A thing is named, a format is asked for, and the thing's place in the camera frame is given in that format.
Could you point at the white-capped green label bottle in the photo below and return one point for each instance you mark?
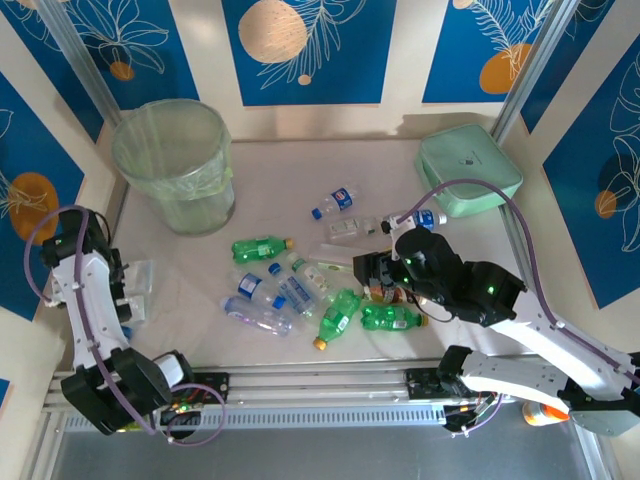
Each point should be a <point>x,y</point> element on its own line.
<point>310,274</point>

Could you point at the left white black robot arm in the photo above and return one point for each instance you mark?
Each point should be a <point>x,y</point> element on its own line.
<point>87,310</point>

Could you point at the yellow green button box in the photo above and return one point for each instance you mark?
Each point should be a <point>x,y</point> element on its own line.
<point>135,426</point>

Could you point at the clear bin with green liner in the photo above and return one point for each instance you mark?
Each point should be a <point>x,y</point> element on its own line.
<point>150,150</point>

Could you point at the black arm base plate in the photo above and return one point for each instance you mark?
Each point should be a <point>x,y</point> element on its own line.
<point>420,385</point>
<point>217,387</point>

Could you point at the clear bottle green white label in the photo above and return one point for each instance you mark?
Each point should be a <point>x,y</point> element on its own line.
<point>350,227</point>

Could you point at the green bottle yellow cap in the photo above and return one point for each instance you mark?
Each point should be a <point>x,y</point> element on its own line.
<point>392,318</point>
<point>337,315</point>
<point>257,249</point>

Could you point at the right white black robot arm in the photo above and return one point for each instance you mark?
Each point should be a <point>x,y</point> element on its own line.
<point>530,330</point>

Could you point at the aluminium frame post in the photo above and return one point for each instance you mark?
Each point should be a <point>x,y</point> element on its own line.
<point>532,70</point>
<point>77,55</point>

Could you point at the mint green zip case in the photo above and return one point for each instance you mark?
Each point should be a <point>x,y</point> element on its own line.
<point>470,165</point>

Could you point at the aluminium table side rail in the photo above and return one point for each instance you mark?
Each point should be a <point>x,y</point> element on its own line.
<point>515,235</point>

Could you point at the clear bottle round blue logo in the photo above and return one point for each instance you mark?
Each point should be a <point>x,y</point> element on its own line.
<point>341,197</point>

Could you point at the blue floral wall panel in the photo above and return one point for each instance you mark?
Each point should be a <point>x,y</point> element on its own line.
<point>460,50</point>
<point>590,225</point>
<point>30,150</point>
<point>62,75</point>
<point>350,60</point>
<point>579,30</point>
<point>150,50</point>

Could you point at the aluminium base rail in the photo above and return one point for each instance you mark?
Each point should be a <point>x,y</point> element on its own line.
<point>320,385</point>

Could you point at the red orange label bottle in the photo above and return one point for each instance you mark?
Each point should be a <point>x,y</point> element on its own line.
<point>382,295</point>

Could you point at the blue-capped blue label bottle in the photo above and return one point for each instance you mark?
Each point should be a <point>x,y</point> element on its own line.
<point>295,292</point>

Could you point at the clear bottle purple tint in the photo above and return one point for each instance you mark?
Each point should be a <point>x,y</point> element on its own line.
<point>255,317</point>

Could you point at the clear rectangular plastic bottle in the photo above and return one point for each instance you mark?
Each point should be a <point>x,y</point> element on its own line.
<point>335,260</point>

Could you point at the crumpled blue label bottle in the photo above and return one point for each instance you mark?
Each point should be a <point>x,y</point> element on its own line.
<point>250,286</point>

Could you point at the clear plastic box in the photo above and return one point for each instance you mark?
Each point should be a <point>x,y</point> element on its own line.
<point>141,310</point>
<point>140,275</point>

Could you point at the orange white round object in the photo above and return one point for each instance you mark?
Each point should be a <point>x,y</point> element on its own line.
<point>550,415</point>

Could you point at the white-capped blue label bottle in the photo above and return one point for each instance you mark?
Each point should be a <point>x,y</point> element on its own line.
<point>427,218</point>

